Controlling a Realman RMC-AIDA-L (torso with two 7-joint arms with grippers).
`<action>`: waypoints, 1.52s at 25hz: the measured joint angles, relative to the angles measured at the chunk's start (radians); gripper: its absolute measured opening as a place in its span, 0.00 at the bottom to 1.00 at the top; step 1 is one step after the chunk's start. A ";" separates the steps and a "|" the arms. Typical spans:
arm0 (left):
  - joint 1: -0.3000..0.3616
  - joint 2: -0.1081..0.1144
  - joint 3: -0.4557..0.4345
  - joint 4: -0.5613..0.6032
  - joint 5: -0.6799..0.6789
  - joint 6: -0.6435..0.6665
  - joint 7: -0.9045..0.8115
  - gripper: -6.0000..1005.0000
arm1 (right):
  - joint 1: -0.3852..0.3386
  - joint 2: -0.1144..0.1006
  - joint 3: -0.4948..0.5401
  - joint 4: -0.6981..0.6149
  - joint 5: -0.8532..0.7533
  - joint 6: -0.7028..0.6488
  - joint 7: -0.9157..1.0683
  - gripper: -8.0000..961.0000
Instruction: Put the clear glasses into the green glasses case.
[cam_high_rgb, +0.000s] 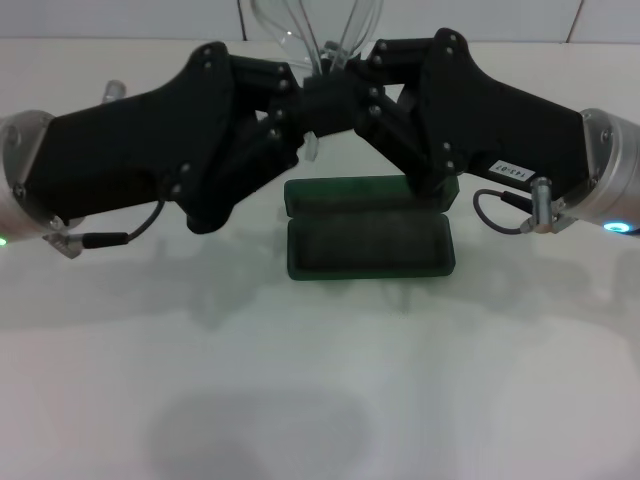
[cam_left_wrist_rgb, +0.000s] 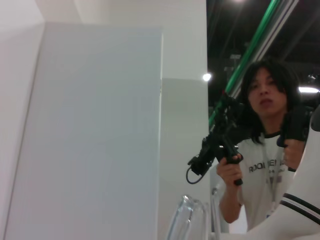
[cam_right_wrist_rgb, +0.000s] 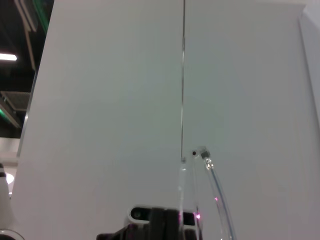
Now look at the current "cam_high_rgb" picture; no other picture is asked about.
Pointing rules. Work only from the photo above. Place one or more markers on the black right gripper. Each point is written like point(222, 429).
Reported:
point(515, 125)

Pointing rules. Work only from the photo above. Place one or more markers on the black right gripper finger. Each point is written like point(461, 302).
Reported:
point(310, 115)
point(265, 80)

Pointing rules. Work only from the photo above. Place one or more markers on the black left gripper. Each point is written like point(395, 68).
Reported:
point(110, 155)

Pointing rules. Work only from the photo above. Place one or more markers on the clear white glasses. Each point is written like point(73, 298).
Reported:
point(332, 50)

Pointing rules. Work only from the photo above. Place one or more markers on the green glasses case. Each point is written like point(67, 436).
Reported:
point(370, 250)

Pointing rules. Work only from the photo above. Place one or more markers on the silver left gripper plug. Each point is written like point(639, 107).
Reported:
point(114, 91)

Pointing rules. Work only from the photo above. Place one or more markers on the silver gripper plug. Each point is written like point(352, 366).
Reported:
point(114, 91)
point(541, 200)

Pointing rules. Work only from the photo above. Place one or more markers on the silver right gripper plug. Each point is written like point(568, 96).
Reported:
point(541, 200)

